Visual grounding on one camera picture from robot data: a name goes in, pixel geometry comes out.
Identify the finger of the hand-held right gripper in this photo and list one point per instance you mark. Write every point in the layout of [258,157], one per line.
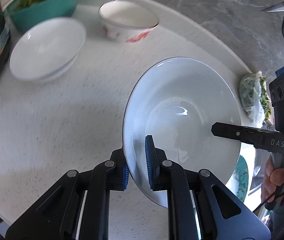
[237,133]

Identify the teal floral rim plate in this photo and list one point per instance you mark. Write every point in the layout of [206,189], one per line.
[242,177]

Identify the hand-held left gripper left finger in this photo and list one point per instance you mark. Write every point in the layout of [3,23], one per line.
[117,177]

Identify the large shallow white bowl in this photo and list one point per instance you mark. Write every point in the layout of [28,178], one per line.
[182,92]

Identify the green plastic basin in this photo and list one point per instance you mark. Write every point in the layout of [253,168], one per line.
[46,10]

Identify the small plain white bowl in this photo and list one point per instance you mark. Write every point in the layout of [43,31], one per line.
[46,47]

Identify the person's right hand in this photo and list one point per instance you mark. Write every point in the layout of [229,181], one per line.
[278,178]

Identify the bag of chopped greens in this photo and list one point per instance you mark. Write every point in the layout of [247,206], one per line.
[247,90]

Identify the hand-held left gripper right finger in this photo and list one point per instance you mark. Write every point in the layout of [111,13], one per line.
[149,162]

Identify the white bowl with red flowers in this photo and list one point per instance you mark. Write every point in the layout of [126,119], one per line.
[127,17]

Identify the clear bag of leafy greens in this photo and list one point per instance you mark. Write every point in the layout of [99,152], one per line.
[264,102]

